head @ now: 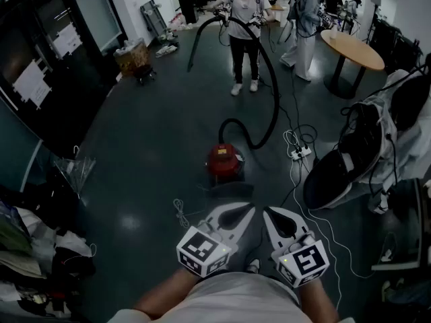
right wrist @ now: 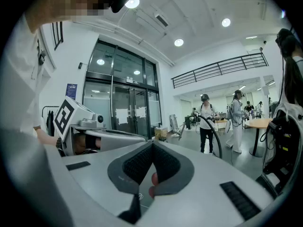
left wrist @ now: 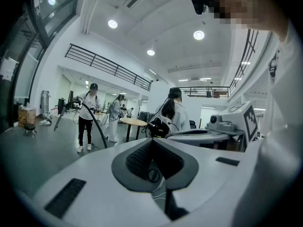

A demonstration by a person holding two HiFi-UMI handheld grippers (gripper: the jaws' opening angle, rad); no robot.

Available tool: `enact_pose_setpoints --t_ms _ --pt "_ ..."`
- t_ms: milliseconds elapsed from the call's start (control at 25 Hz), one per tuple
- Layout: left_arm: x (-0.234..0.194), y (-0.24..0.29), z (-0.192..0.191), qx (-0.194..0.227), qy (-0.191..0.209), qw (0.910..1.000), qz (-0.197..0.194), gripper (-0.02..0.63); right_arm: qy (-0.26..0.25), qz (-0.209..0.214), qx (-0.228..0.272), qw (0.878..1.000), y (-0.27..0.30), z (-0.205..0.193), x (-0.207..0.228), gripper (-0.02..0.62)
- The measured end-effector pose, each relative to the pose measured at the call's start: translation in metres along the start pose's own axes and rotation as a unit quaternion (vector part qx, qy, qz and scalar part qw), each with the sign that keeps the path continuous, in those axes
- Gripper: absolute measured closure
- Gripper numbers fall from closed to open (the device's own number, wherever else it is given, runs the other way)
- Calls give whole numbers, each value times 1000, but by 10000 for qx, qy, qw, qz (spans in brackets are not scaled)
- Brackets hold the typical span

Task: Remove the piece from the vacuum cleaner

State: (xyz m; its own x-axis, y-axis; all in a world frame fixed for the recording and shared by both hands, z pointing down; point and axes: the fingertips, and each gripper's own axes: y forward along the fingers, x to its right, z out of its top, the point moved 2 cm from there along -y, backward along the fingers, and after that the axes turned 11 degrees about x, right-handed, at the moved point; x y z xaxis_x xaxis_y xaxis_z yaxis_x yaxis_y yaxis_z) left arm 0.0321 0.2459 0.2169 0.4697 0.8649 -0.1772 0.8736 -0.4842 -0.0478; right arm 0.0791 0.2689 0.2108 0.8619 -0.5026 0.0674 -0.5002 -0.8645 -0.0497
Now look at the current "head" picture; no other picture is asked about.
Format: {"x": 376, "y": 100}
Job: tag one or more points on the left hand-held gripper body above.
{"x": 202, "y": 247}

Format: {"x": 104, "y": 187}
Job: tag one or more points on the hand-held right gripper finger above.
{"x": 300, "y": 224}
{"x": 273, "y": 237}

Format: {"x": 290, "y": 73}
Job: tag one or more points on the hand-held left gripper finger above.
{"x": 213, "y": 212}
{"x": 240, "y": 229}

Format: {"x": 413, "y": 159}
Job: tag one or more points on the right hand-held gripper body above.
{"x": 308, "y": 261}

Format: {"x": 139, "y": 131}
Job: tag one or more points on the person's right forearm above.
{"x": 318, "y": 303}

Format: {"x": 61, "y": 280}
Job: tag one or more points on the person's left forearm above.
{"x": 165, "y": 293}

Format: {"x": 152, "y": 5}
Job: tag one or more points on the red vacuum cleaner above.
{"x": 224, "y": 163}

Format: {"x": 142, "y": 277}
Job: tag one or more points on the white power strip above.
{"x": 300, "y": 153}

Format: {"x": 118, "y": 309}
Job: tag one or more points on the transparent umbrella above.
{"x": 75, "y": 173}

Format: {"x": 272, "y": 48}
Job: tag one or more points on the pile of clothes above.
{"x": 37, "y": 247}

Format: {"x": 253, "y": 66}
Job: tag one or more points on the round wooden table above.
{"x": 353, "y": 50}

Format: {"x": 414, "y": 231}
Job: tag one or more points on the white bottle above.
{"x": 333, "y": 31}

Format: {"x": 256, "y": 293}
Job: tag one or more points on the folded grey treadmill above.
{"x": 155, "y": 17}

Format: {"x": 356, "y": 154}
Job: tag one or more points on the black box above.
{"x": 188, "y": 8}

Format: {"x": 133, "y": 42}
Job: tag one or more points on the white paper sheet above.
{"x": 32, "y": 84}
{"x": 67, "y": 40}

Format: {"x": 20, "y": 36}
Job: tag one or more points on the light stand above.
{"x": 374, "y": 12}

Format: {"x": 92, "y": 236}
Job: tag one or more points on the black cabinet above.
{"x": 33, "y": 39}

